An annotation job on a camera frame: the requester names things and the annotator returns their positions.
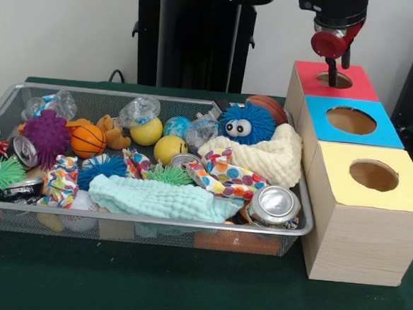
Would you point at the green fuzzy toy with eyes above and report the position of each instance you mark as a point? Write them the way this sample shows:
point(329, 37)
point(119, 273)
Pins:
point(8, 173)

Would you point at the mint green cloth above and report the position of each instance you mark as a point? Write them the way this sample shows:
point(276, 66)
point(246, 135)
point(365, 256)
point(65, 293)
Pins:
point(153, 199)

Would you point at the orange toy basketball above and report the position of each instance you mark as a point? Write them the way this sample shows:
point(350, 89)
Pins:
point(88, 141)

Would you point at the cream knit cloth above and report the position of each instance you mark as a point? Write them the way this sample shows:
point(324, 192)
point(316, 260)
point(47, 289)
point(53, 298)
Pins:
point(270, 159)

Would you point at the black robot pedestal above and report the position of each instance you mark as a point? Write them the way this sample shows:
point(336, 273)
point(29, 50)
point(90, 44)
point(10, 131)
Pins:
point(200, 37)

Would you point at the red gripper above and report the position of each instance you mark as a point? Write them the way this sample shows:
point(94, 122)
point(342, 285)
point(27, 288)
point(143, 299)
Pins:
point(327, 44)

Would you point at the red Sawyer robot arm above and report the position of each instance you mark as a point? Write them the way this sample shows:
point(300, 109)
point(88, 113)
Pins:
point(330, 4)

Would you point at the silver drink can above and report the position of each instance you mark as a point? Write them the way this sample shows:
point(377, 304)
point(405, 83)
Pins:
point(274, 204)

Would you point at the yellow smiley ball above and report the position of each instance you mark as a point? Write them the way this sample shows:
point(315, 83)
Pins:
point(169, 150)

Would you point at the polka dot cloth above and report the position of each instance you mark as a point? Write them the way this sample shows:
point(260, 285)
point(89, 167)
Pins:
point(232, 185)

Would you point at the shallow silver mesh bin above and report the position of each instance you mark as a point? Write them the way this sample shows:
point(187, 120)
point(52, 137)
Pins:
point(172, 236)

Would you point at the wooden box with three holes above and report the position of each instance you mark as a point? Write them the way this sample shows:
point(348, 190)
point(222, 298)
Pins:
point(360, 243)

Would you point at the purple spiky ball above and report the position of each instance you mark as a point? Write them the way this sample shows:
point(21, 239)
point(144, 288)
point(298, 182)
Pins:
point(46, 136)

